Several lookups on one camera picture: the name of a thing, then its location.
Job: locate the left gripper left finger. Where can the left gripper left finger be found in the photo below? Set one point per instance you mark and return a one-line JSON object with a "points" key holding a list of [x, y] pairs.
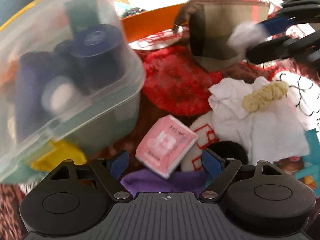
{"points": [[108, 172]]}

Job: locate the pink tissue pack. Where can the pink tissue pack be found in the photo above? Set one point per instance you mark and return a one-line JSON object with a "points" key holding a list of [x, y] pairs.
{"points": [[165, 145]]}

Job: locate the orange cardboard box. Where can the orange cardboard box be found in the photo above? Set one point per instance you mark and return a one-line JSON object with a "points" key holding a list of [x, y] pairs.
{"points": [[159, 16]]}

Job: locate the white cotton pad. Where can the white cotton pad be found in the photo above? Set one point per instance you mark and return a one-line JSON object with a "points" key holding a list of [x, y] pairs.
{"points": [[247, 35]]}

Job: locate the teal cartoon mask packet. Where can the teal cartoon mask packet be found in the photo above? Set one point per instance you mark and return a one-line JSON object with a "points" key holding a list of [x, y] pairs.
{"points": [[306, 168]]}

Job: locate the twisted cream cloth roll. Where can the twisted cream cloth roll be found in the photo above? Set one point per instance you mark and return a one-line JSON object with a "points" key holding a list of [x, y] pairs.
{"points": [[260, 98]]}

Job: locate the purple cloth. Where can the purple cloth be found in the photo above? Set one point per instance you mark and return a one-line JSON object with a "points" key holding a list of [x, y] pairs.
{"points": [[147, 181]]}

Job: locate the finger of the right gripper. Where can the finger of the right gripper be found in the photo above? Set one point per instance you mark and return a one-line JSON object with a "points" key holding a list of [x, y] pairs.
{"points": [[304, 50], [293, 12]]}

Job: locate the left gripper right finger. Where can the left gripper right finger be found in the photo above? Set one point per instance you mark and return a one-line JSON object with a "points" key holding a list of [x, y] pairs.
{"points": [[223, 172]]}

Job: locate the plaid canvas zipper pouch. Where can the plaid canvas zipper pouch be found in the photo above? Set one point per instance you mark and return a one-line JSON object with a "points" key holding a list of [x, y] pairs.
{"points": [[211, 23]]}

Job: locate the clear plastic storage container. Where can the clear plastic storage container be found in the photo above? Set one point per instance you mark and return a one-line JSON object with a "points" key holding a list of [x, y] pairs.
{"points": [[69, 81]]}

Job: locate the grey steel wool scrubber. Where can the grey steel wool scrubber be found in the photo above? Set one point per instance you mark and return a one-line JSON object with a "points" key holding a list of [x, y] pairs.
{"points": [[132, 11]]}

